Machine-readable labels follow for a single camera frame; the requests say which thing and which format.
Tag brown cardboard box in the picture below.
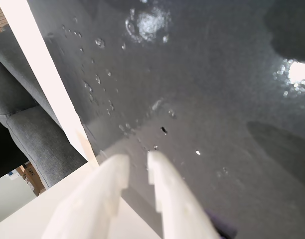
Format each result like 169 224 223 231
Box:
15 161 47 197

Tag purple rubber pen grip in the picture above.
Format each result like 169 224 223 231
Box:
204 208 238 239

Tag gray fabric sofa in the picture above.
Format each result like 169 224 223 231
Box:
0 24 89 190

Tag gray glossy table mat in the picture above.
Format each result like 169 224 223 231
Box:
26 0 305 239

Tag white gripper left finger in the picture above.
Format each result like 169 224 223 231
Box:
41 153 130 239

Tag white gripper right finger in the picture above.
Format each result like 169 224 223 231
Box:
147 151 221 239

